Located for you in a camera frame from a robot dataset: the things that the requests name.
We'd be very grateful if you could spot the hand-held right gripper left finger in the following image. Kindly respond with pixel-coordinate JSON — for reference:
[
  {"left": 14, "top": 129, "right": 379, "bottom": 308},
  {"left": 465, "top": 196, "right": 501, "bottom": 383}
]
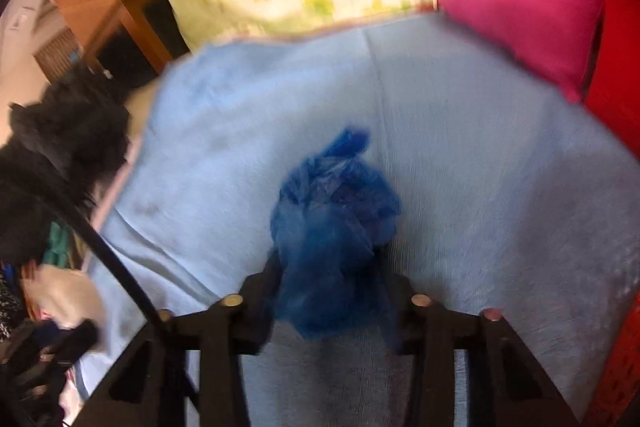
[{"left": 72, "top": 252, "right": 283, "bottom": 427}]

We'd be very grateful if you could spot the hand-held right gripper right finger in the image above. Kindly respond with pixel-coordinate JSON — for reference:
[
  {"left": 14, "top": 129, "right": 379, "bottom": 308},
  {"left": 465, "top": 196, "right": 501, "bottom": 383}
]
[{"left": 375, "top": 247, "right": 581, "bottom": 427}]

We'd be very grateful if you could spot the blue plastic bag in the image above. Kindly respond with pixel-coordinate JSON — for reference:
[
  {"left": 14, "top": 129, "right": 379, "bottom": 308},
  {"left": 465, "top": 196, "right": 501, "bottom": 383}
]
[{"left": 270, "top": 125, "right": 402, "bottom": 340}]

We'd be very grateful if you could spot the red mesh plastic basket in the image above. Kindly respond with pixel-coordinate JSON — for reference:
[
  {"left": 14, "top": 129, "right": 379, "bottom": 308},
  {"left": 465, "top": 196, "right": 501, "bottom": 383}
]
[{"left": 585, "top": 317, "right": 640, "bottom": 427}]

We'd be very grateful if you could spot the black white-dotted cloth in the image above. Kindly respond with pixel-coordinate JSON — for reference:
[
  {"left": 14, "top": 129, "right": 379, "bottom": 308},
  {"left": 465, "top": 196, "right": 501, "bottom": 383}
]
[{"left": 0, "top": 267, "right": 23, "bottom": 340}]

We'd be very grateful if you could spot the teal cloth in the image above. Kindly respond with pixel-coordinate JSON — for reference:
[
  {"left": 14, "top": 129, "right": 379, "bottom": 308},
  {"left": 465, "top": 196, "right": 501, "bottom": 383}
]
[{"left": 47, "top": 222, "right": 76, "bottom": 268}]

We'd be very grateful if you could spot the light blue cloth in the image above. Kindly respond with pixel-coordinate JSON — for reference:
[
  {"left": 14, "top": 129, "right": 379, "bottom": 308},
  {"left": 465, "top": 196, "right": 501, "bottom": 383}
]
[{"left": 80, "top": 14, "right": 640, "bottom": 427}]

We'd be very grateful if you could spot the black fluffy garment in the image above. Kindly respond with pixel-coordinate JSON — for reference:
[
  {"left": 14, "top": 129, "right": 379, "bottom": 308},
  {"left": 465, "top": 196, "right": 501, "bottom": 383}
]
[{"left": 0, "top": 67, "right": 133, "bottom": 265}]

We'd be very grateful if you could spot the wooden lattice door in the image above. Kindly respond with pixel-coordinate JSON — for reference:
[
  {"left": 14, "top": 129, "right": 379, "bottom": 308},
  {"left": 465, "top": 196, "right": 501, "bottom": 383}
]
[{"left": 32, "top": 29, "right": 83, "bottom": 82}]

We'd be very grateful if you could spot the red shopping bag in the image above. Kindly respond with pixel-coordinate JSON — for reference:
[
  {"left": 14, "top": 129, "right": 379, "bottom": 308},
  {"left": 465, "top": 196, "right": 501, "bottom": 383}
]
[{"left": 582, "top": 0, "right": 640, "bottom": 148}]

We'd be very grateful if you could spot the black cable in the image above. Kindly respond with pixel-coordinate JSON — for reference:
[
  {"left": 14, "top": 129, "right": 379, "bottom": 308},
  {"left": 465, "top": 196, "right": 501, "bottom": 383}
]
[{"left": 30, "top": 187, "right": 201, "bottom": 427}]

